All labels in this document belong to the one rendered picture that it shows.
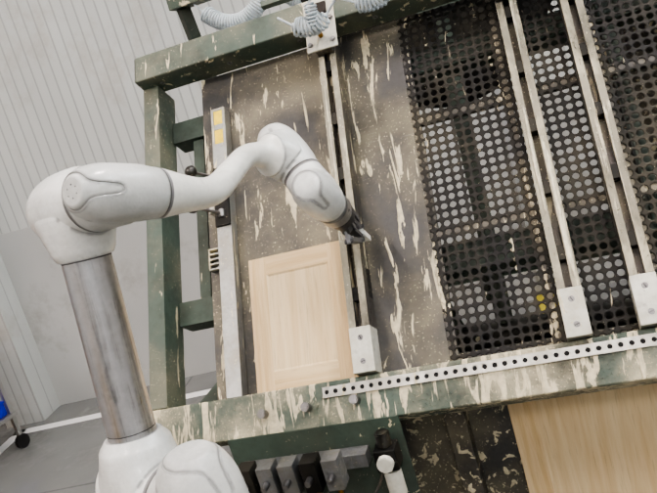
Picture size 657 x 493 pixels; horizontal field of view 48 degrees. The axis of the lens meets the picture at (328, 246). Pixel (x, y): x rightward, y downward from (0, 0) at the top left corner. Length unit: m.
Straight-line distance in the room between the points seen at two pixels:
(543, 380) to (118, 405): 1.01
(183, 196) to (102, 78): 3.63
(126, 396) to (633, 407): 1.37
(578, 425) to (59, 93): 3.94
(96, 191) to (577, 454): 1.54
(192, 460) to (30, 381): 4.21
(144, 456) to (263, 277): 0.84
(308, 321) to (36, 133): 3.46
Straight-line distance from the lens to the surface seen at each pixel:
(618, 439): 2.29
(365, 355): 2.02
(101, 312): 1.53
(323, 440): 2.08
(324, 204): 1.74
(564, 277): 2.00
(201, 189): 1.51
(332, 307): 2.13
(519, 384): 1.95
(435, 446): 2.34
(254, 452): 2.16
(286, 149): 1.80
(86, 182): 1.37
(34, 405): 5.65
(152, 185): 1.41
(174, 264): 2.45
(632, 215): 2.00
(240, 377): 2.19
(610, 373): 1.94
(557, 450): 2.30
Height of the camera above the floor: 1.69
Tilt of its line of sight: 12 degrees down
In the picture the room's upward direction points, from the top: 17 degrees counter-clockwise
